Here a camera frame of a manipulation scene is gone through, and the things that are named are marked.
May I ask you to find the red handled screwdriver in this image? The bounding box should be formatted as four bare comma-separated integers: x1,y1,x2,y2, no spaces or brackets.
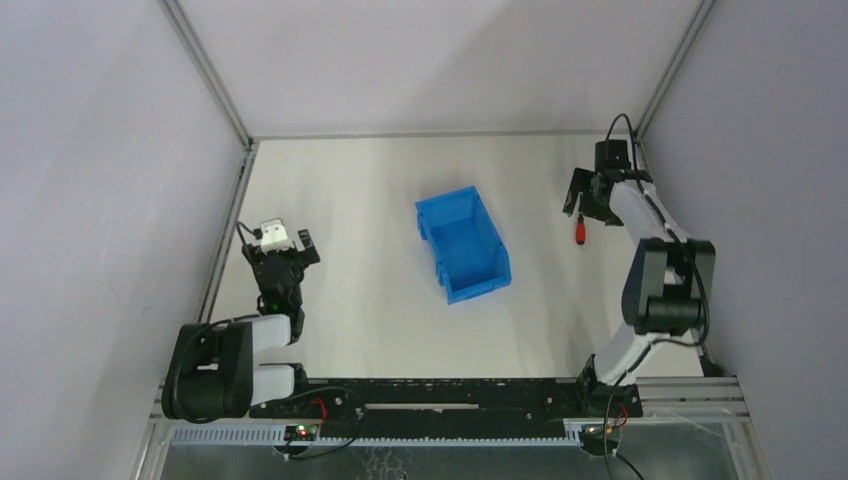
575,213,587,246

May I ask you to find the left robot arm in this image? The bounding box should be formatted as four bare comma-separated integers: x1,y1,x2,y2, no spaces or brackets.
161,220,320,424

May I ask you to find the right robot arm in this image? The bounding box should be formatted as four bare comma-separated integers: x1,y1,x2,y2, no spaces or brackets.
563,168,716,403

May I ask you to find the blue plastic storage bin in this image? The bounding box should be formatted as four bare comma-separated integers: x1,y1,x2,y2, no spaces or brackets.
415,186,512,304

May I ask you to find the left controller board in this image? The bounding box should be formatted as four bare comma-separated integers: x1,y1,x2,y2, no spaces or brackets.
283,424,320,445

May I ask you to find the controller board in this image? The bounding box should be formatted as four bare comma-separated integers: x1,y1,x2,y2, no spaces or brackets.
579,426,621,457
283,424,320,445

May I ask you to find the right controller board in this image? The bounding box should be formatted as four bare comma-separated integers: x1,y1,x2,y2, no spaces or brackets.
579,426,621,457

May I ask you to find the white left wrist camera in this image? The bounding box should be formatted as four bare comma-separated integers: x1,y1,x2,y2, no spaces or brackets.
259,218,295,253

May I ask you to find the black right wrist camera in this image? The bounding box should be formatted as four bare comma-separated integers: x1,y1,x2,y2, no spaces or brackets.
594,139,632,173

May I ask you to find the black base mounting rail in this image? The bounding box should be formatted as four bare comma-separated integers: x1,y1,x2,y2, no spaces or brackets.
248,378,643,440

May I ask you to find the aluminium frame front rail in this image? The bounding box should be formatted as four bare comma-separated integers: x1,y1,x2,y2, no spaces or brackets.
150,377,749,447

